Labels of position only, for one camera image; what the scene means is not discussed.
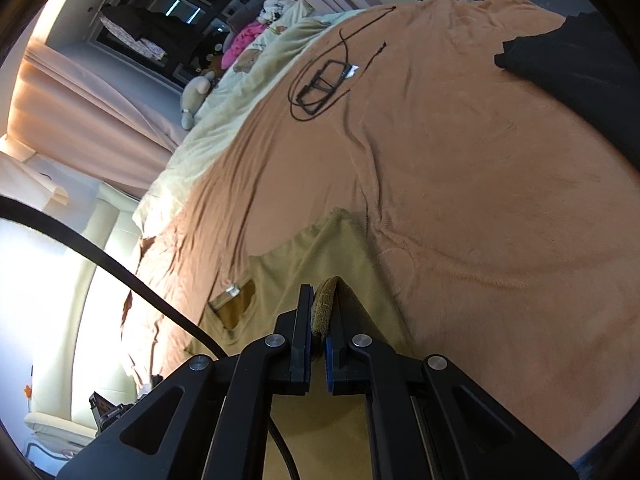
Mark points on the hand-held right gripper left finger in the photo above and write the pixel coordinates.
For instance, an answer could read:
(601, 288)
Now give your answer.
(306, 350)

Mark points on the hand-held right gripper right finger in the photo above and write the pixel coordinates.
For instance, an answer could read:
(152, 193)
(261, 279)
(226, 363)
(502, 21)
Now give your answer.
(329, 365)

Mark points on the olive t-shirt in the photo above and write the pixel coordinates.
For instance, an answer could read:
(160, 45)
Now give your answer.
(300, 265)

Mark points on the pink clothes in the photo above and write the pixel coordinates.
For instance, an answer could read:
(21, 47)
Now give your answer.
(242, 40)

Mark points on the cream padded furniture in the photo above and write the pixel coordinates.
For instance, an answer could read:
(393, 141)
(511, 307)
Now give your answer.
(107, 220)

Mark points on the brown fleece blanket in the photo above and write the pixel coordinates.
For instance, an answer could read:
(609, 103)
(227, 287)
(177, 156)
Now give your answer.
(475, 185)

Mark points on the cream blanket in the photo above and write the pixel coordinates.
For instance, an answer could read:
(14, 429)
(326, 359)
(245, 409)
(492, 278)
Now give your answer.
(235, 110)

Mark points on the beige plush toy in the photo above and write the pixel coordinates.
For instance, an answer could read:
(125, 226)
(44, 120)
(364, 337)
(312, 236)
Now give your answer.
(192, 100)

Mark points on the white paper slip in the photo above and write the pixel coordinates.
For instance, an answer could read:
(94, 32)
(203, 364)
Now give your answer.
(353, 70)

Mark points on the white black patterned cloth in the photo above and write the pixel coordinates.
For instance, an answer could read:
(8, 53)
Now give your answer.
(277, 7)

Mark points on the black rectangular frame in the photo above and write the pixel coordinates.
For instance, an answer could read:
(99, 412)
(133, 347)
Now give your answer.
(310, 101)

